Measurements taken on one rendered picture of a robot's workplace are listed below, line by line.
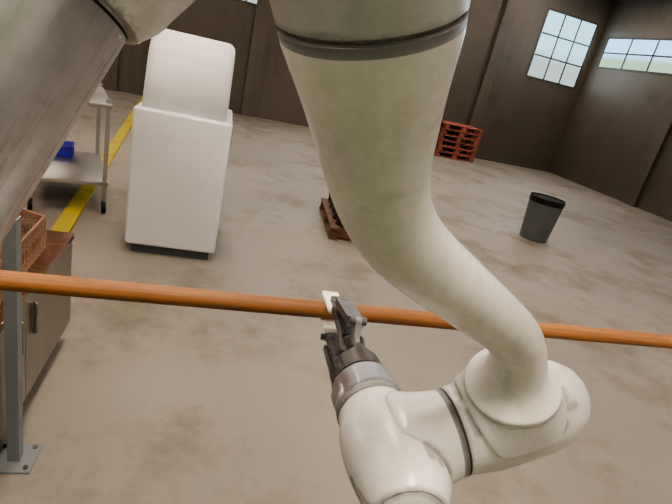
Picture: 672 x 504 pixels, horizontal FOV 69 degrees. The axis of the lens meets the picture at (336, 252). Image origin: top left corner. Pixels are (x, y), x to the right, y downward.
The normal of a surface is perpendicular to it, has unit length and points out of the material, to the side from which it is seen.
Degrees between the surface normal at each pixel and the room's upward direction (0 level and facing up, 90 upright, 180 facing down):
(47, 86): 95
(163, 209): 90
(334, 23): 120
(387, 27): 113
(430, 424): 21
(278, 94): 90
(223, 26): 90
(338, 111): 127
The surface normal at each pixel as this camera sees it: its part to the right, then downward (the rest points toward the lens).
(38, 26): 0.67, 0.33
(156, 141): 0.19, 0.40
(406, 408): -0.08, -0.92
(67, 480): 0.22, -0.91
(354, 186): -0.42, 0.72
